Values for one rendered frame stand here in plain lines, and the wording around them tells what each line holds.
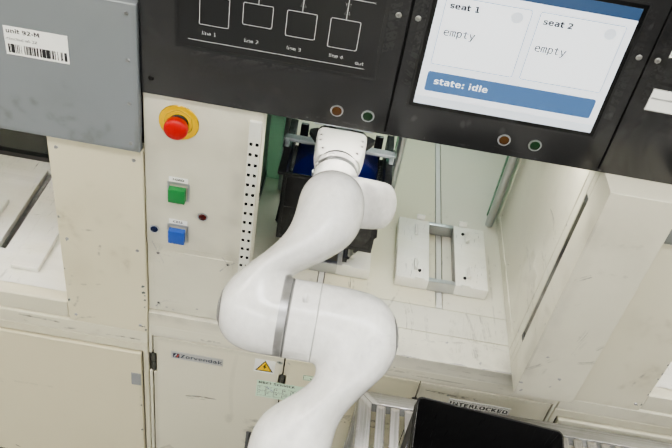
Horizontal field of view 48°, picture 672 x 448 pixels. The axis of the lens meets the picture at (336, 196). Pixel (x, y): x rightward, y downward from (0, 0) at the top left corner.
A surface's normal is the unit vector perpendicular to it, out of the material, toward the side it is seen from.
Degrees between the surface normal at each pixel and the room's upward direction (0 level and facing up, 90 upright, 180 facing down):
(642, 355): 90
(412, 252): 0
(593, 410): 90
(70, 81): 90
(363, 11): 90
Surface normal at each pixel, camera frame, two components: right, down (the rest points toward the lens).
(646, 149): -0.10, 0.63
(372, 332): 0.18, -0.31
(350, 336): 0.00, -0.20
